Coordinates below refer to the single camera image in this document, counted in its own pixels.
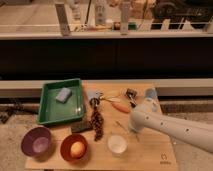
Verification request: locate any metal fork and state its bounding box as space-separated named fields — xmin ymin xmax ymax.
xmin=115 ymin=121 xmax=140 ymax=142

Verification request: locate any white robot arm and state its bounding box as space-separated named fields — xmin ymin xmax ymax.
xmin=129 ymin=89 xmax=213 ymax=153

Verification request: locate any white small bowl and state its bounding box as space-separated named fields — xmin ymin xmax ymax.
xmin=107 ymin=135 xmax=127 ymax=155

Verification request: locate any orange bowl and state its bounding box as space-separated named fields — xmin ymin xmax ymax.
xmin=60 ymin=134 xmax=88 ymax=162

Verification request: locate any purple bowl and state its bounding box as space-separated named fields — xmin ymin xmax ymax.
xmin=21 ymin=127 xmax=52 ymax=157

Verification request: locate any yellow-white small utensil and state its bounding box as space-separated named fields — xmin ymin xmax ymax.
xmin=102 ymin=97 xmax=121 ymax=103

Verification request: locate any small dark metal clip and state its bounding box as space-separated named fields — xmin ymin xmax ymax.
xmin=126 ymin=88 xmax=137 ymax=107

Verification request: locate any orange carrot toy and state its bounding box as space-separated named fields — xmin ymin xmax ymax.
xmin=112 ymin=103 xmax=130 ymax=113

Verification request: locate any blue sponge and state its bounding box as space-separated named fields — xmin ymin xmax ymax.
xmin=55 ymin=88 xmax=72 ymax=103

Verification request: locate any dark rectangular block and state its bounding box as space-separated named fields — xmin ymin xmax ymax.
xmin=71 ymin=121 xmax=92 ymax=133

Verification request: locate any wooden board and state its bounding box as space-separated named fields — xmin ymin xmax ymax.
xmin=24 ymin=82 xmax=178 ymax=171

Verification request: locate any green plastic tray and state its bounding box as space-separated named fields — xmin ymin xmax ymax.
xmin=37 ymin=78 xmax=85 ymax=126

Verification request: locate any yellow egg-shaped ball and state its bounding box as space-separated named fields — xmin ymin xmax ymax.
xmin=70 ymin=141 xmax=85 ymax=158

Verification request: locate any brown braided rope toy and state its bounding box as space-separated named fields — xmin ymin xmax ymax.
xmin=90 ymin=108 xmax=104 ymax=141

